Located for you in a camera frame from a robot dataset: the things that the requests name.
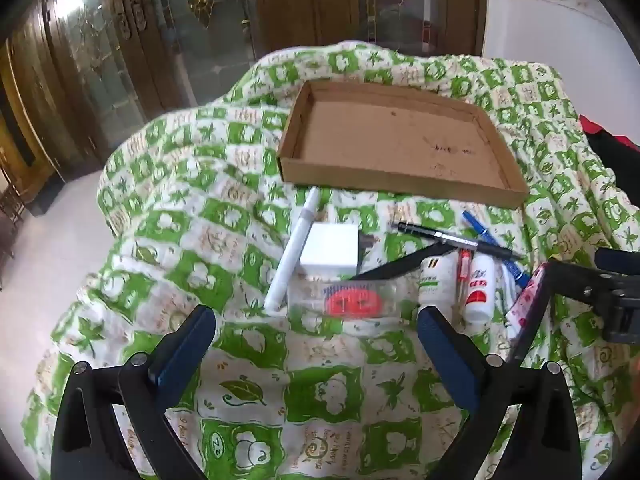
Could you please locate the white marker pen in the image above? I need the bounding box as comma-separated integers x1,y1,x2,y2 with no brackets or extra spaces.
264,186,320,312

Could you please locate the clear case red insert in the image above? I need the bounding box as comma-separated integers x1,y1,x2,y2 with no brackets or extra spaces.
286,280,402,320

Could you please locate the green white patterned quilt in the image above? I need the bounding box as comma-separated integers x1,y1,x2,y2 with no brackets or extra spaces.
22,41,639,479

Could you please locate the blue marker pen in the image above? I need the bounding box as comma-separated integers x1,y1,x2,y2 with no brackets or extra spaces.
462,210,530,289

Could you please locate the shallow cardboard tray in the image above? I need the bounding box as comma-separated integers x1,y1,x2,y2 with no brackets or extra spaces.
278,80,528,209

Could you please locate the white dropper bottle red label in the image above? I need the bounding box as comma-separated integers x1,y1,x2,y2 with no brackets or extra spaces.
462,252,496,324

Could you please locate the black gel pen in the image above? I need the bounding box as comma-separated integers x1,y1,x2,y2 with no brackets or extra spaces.
390,221,525,261

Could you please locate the pink white ointment tube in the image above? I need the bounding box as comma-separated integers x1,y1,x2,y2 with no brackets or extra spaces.
506,262,548,340

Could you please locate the red clear lighter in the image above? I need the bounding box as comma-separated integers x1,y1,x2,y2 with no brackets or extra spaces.
452,249,473,326

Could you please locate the wooden glass cabinet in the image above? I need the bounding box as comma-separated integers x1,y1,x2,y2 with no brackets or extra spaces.
1,0,487,214

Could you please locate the white charger plug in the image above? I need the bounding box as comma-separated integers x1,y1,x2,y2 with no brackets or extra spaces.
297,222,376,278

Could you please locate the red black cloth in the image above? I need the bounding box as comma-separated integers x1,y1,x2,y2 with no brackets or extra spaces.
579,115,640,206

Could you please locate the white pill bottle green label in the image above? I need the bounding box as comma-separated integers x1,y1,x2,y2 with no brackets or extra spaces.
419,252,458,322

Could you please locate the black marker blue cap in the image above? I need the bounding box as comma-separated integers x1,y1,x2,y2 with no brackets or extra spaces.
350,243,454,282

